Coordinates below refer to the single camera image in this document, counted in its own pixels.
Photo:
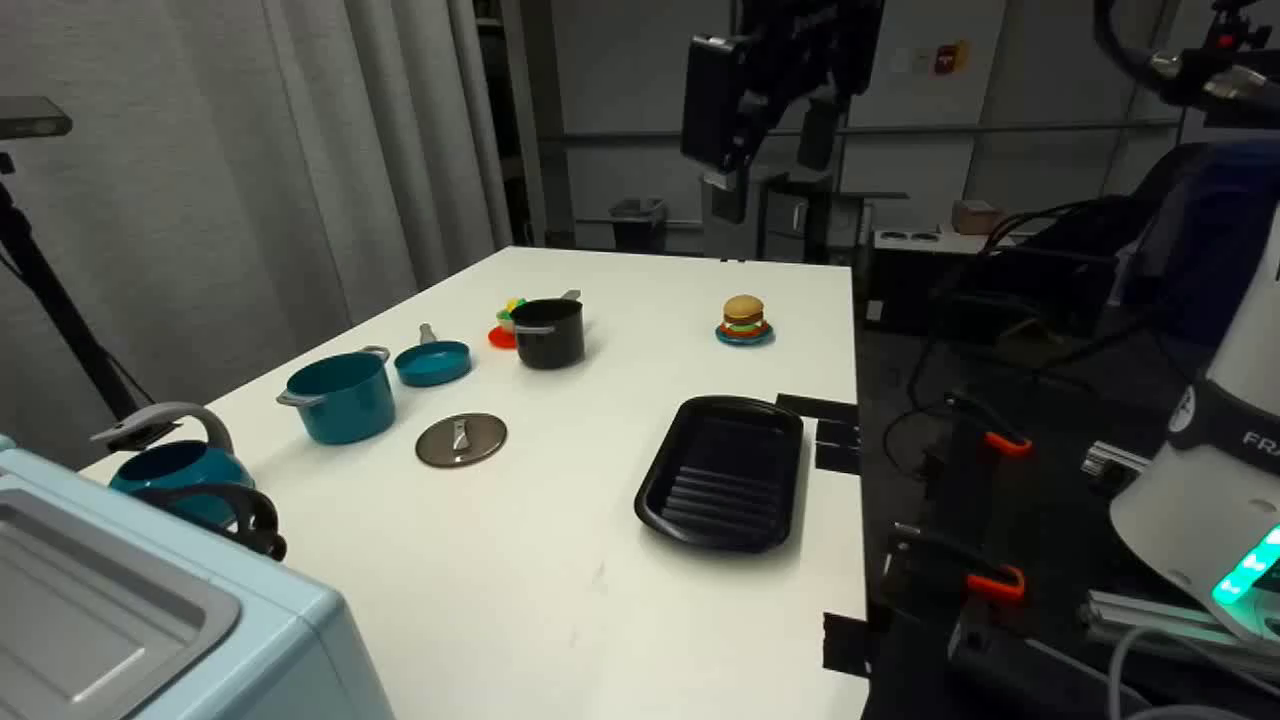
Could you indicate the black grill tray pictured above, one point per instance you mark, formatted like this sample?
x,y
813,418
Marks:
x,y
726,479

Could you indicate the orange handled clamp near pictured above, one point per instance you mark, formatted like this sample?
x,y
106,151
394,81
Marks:
x,y
951,564

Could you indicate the toy burger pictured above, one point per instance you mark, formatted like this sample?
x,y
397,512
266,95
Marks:
x,y
741,317

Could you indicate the round silver pot lid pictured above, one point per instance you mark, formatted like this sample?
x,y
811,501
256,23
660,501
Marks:
x,y
460,442

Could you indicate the small teal pan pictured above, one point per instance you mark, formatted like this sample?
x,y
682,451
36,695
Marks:
x,y
432,361

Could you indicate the teal burger plate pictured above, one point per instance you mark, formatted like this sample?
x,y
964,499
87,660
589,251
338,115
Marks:
x,y
752,338

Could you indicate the black pot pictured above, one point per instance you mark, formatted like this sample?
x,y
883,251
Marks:
x,y
551,335

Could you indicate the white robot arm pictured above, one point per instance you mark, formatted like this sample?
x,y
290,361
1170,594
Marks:
x,y
1207,509

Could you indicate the teal pot with handles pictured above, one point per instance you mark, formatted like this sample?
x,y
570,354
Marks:
x,y
343,396

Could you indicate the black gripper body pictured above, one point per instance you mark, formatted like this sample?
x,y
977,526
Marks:
x,y
732,97

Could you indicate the orange handled clamp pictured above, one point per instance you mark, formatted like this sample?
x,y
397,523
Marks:
x,y
951,564
986,425

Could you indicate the teal kettle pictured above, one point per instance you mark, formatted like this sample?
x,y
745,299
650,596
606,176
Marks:
x,y
180,460

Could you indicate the light blue toaster oven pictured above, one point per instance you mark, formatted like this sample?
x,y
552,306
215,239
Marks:
x,y
113,608

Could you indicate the black camera tripod stand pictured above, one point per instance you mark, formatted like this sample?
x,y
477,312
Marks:
x,y
36,116

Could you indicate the orange handled clamp far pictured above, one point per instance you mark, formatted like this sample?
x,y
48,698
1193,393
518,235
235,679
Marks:
x,y
986,425

